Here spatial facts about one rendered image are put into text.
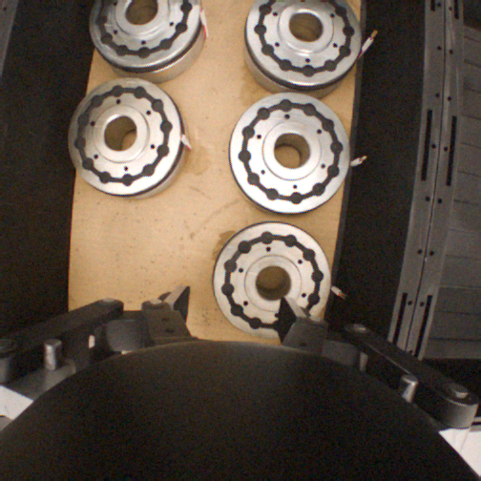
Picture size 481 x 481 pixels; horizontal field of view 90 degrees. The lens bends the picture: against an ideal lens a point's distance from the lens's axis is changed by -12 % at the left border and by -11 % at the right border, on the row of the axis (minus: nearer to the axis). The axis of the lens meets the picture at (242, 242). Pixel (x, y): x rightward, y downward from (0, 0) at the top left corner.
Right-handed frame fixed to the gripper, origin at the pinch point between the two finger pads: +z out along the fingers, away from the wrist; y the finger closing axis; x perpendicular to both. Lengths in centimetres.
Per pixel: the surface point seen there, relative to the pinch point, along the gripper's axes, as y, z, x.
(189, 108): -6.1, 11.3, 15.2
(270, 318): 3.4, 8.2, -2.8
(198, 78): -5.6, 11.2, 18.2
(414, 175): 10.0, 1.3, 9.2
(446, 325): 23.6, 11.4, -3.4
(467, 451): 49, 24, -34
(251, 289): 1.4, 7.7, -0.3
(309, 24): 4.0, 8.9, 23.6
